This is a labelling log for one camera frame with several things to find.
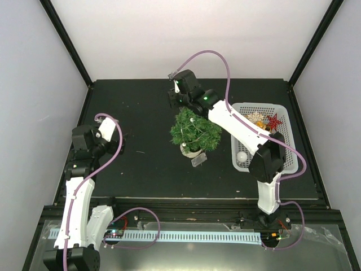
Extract large white ball ornament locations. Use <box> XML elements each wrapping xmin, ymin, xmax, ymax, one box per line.
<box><xmin>236</xmin><ymin>151</ymin><xmax>248</xmax><ymax>163</ymax></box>

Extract black frame post left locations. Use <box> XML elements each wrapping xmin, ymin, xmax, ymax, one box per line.
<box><xmin>39</xmin><ymin>0</ymin><xmax>93</xmax><ymax>87</ymax></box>

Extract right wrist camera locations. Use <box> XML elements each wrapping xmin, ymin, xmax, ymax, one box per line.
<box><xmin>168</xmin><ymin>71</ymin><xmax>180</xmax><ymax>93</ymax></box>

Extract white plastic basket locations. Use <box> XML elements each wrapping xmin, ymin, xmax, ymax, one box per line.
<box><xmin>231</xmin><ymin>102</ymin><xmax>298</xmax><ymax>174</ymax></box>

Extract string light with white balls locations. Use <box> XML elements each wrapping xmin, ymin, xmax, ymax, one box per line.
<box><xmin>179</xmin><ymin>109</ymin><xmax>205</xmax><ymax>167</ymax></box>

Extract circuit board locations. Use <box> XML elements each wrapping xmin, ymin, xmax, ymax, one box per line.
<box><xmin>104</xmin><ymin>229</ymin><xmax>124</xmax><ymax>239</ymax></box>
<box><xmin>261</xmin><ymin>229</ymin><xmax>291</xmax><ymax>241</ymax></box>

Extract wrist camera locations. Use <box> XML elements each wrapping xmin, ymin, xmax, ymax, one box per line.
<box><xmin>168</xmin><ymin>71</ymin><xmax>180</xmax><ymax>93</ymax></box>
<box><xmin>95</xmin><ymin>117</ymin><xmax>116</xmax><ymax>142</ymax></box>

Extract gold bell ornament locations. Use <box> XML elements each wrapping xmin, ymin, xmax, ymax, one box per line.
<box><xmin>262</xmin><ymin>125</ymin><xmax>271</xmax><ymax>132</ymax></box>

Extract black frame post right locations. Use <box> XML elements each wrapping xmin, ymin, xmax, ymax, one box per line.
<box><xmin>288</xmin><ymin>0</ymin><xmax>344</xmax><ymax>87</ymax></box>

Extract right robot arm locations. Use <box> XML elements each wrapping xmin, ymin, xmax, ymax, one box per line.
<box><xmin>168</xmin><ymin>69</ymin><xmax>285</xmax><ymax>228</ymax></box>

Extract white slotted cable duct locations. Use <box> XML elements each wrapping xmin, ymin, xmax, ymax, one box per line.
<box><xmin>49</xmin><ymin>228</ymin><xmax>262</xmax><ymax>245</ymax></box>

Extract right circuit board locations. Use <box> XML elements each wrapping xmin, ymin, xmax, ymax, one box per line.
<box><xmin>261</xmin><ymin>229</ymin><xmax>291</xmax><ymax>241</ymax></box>

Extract black frame post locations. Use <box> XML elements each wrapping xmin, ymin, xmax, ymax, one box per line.
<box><xmin>39</xmin><ymin>0</ymin><xmax>93</xmax><ymax>87</ymax></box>
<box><xmin>288</xmin><ymin>0</ymin><xmax>344</xmax><ymax>87</ymax></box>

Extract left circuit board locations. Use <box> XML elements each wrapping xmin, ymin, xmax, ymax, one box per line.
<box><xmin>104</xmin><ymin>229</ymin><xmax>124</xmax><ymax>239</ymax></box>

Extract red star ornament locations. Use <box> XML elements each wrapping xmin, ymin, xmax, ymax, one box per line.
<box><xmin>267</xmin><ymin>114</ymin><xmax>283</xmax><ymax>131</ymax></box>

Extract white snowflake ornament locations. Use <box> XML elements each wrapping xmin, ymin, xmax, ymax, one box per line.
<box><xmin>246</xmin><ymin>111</ymin><xmax>265</xmax><ymax>124</ymax></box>

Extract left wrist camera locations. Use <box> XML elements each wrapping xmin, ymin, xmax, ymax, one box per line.
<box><xmin>95</xmin><ymin>117</ymin><xmax>116</xmax><ymax>142</ymax></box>

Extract small green christmas tree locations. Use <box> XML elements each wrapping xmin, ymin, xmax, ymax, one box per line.
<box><xmin>170</xmin><ymin>107</ymin><xmax>222</xmax><ymax>158</ymax></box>

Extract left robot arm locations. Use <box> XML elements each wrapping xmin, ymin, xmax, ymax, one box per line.
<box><xmin>43</xmin><ymin>117</ymin><xmax>123</xmax><ymax>270</ymax></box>

